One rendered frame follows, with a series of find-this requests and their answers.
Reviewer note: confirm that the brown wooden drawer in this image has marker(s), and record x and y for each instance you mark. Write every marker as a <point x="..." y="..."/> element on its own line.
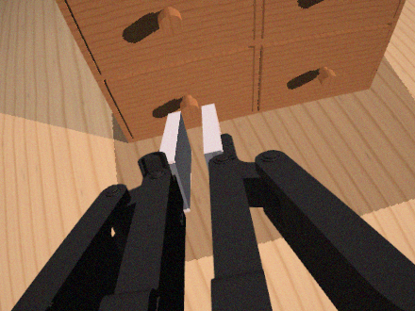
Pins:
<point x="283" y="17"/>
<point x="305" y="68"/>
<point x="124" y="34"/>
<point x="145" y="98"/>

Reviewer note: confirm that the brown wooden chest of drawers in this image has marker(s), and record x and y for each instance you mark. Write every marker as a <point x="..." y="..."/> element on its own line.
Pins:
<point x="256" y="43"/>

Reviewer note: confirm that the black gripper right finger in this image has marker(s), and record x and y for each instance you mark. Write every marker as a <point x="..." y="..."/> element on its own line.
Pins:
<point x="355" y="266"/>

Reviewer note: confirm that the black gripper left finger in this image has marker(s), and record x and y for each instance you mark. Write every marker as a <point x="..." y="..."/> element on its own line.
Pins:
<point x="85" y="267"/>

